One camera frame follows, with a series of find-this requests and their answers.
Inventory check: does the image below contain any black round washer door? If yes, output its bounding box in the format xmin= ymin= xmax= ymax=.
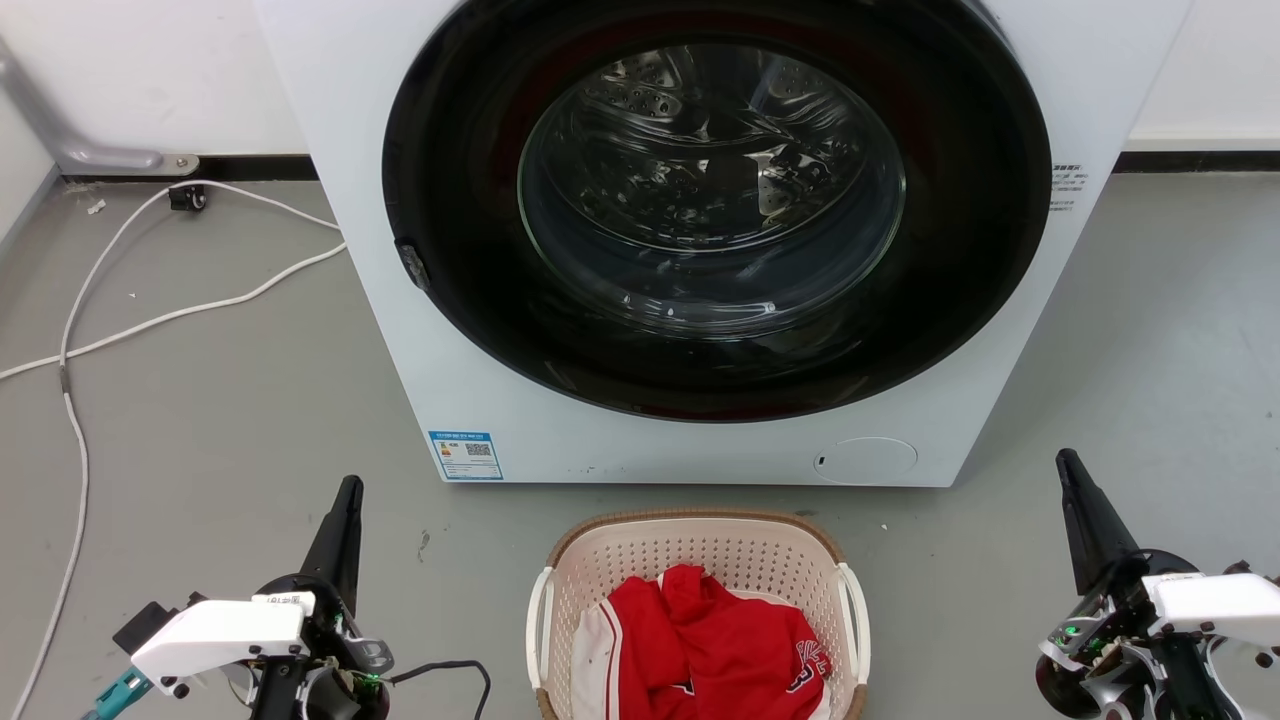
xmin=382 ymin=0 xmax=1053 ymax=423

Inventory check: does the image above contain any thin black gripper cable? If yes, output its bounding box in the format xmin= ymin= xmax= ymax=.
xmin=385 ymin=659 xmax=493 ymax=720

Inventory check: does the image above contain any beige perforated laundry basket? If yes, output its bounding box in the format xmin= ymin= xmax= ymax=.
xmin=526 ymin=509 xmax=872 ymax=720

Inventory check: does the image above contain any grey wall pipe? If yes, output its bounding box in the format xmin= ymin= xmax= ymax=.
xmin=0 ymin=38 xmax=200 ymax=178

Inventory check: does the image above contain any red and white jersey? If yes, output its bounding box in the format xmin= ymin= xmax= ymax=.
xmin=571 ymin=564 xmax=833 ymax=720

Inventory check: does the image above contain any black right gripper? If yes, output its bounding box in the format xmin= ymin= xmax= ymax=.
xmin=1035 ymin=448 xmax=1246 ymax=720

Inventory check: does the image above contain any white front-load washing machine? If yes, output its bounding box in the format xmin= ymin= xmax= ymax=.
xmin=252 ymin=0 xmax=1195 ymax=489

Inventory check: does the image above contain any long white looping cable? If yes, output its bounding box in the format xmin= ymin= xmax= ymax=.
xmin=8 ymin=180 xmax=343 ymax=720

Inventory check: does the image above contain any blue energy label sticker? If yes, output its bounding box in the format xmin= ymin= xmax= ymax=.
xmin=428 ymin=430 xmax=504 ymax=482

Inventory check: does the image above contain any teal cable connector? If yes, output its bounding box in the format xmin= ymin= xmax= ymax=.
xmin=82 ymin=668 xmax=154 ymax=720

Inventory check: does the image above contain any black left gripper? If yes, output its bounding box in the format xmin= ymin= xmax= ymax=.
xmin=247 ymin=475 xmax=395 ymax=720

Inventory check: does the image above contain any white power cable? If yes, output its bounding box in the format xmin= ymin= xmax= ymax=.
xmin=0 ymin=241 xmax=348 ymax=383

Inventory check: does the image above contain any round white filter cover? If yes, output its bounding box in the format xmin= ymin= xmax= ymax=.
xmin=812 ymin=436 xmax=919 ymax=487

